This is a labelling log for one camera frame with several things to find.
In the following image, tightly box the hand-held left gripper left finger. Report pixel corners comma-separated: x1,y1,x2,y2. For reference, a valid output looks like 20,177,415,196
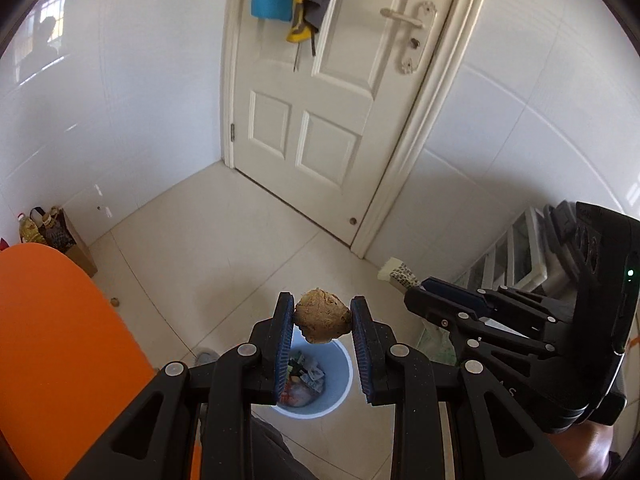
65,291,296,480

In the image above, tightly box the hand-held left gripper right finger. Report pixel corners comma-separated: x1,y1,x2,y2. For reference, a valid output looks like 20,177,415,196
350,296,556,480

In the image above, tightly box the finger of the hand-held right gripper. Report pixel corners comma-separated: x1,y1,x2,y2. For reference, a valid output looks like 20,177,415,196
404,287,601,411
420,276,575,324

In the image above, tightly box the light blue plastic bin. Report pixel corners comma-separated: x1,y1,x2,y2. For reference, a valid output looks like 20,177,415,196
271,330,354,419

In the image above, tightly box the pile of discarded wrappers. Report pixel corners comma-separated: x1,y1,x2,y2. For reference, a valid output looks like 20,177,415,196
280,350,327,407

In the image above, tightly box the brown lumpy ball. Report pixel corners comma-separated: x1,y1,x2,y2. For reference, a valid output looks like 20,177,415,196
294,287,351,345

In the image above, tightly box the person's right forearm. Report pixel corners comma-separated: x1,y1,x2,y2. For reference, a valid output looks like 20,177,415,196
570,417,623,480

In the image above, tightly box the green floor mat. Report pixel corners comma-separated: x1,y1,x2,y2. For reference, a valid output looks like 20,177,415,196
419,322,457,367

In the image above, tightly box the white plastic rack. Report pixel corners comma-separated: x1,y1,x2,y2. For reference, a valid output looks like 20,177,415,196
452,205,558,301

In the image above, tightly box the person's dark trouser leg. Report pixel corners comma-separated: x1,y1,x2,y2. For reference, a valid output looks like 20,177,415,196
250,412,313,480

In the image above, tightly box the white panel door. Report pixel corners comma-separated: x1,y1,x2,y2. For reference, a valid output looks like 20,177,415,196
222,0,488,261

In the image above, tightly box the brown cardboard box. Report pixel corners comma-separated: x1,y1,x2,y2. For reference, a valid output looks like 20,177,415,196
32,205,98,278

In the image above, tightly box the yellow cooking oil bottle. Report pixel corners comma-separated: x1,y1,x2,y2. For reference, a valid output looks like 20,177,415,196
19,212,46,246

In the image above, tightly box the cream door handle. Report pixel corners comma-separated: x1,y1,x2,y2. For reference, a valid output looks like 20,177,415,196
380,1,437,75

